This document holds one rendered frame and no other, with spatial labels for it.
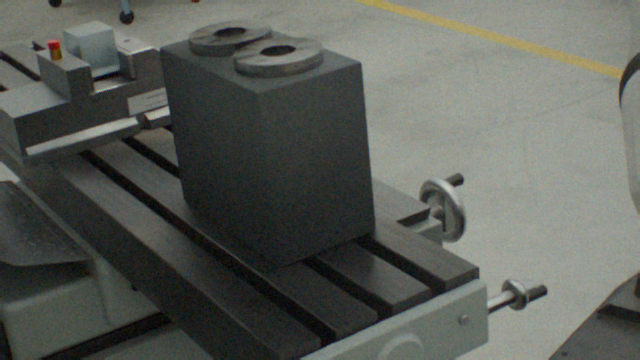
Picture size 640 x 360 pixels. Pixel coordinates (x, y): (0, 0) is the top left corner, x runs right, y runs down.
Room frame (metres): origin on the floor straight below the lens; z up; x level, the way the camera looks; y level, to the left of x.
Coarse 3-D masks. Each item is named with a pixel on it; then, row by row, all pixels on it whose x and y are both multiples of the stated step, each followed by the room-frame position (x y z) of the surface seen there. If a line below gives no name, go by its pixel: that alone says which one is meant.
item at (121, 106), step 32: (64, 64) 1.35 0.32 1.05; (0, 96) 1.38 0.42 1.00; (32, 96) 1.36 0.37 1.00; (64, 96) 1.34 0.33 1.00; (96, 96) 1.34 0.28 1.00; (128, 96) 1.36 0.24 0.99; (160, 96) 1.39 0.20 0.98; (0, 128) 1.35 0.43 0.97; (32, 128) 1.29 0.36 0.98; (64, 128) 1.31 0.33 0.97; (96, 128) 1.33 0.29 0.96; (128, 128) 1.34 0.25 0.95; (32, 160) 1.27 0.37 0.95
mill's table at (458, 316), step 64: (0, 64) 1.77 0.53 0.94; (64, 192) 1.24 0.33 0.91; (128, 192) 1.21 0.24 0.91; (128, 256) 1.07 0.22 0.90; (192, 256) 0.98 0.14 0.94; (256, 256) 0.96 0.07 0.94; (320, 256) 0.95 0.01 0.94; (384, 256) 0.96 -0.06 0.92; (448, 256) 0.92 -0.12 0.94; (192, 320) 0.93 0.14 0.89; (256, 320) 0.84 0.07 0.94; (320, 320) 0.83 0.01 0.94; (384, 320) 0.85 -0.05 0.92; (448, 320) 0.85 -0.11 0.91
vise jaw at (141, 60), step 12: (120, 36) 1.46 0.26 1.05; (120, 48) 1.40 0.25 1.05; (132, 48) 1.39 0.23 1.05; (144, 48) 1.38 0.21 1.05; (120, 60) 1.39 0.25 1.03; (132, 60) 1.37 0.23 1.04; (144, 60) 1.38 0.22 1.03; (156, 60) 1.38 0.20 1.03; (120, 72) 1.39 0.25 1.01; (132, 72) 1.37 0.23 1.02; (144, 72) 1.37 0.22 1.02; (156, 72) 1.38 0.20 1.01
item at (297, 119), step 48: (192, 48) 1.08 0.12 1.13; (240, 48) 1.03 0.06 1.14; (288, 48) 1.03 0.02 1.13; (192, 96) 1.05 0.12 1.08; (240, 96) 0.96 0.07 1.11; (288, 96) 0.94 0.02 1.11; (336, 96) 0.97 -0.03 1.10; (192, 144) 1.07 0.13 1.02; (240, 144) 0.97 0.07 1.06; (288, 144) 0.94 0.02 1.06; (336, 144) 0.97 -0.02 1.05; (192, 192) 1.09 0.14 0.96; (240, 192) 0.98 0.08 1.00; (288, 192) 0.94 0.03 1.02; (336, 192) 0.97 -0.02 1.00; (288, 240) 0.93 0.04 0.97; (336, 240) 0.96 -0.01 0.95
